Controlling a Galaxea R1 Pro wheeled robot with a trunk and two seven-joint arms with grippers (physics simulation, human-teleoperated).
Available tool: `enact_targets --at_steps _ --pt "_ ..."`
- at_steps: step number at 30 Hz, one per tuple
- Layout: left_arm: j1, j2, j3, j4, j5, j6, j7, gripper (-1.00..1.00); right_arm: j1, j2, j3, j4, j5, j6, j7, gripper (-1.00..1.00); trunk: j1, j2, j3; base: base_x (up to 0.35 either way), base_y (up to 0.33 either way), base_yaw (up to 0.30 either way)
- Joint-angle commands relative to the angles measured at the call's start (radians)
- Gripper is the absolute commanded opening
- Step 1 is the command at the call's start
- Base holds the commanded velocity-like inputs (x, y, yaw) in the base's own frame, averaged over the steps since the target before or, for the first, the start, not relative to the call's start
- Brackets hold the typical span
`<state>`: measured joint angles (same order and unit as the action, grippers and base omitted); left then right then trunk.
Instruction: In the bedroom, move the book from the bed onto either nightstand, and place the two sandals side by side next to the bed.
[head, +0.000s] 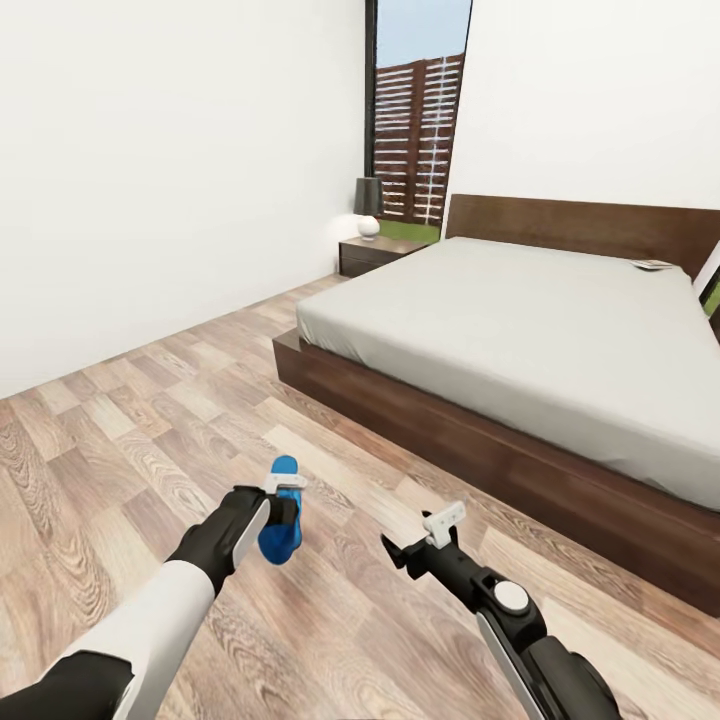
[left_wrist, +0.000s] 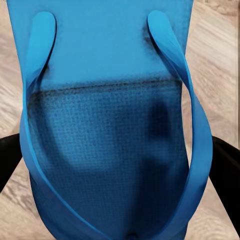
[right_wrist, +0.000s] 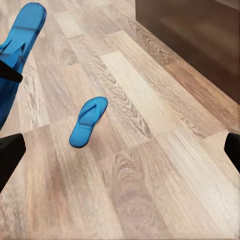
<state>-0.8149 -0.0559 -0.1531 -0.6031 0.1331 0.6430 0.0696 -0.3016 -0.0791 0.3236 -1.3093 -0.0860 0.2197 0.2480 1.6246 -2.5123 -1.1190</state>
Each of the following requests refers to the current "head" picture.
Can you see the bed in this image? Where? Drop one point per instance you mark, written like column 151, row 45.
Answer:
column 525, row 355

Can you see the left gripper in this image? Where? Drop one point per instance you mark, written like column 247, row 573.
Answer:
column 284, row 512

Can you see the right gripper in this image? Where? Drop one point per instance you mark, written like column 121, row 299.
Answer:
column 423, row 557

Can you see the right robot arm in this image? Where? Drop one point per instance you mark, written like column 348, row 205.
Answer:
column 551, row 682

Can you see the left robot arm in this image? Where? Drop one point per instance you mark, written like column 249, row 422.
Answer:
column 123, row 668

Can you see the sandal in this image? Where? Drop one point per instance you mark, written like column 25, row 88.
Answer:
column 276, row 542
column 297, row 495

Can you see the table lamp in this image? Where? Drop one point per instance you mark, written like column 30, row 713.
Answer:
column 368, row 202

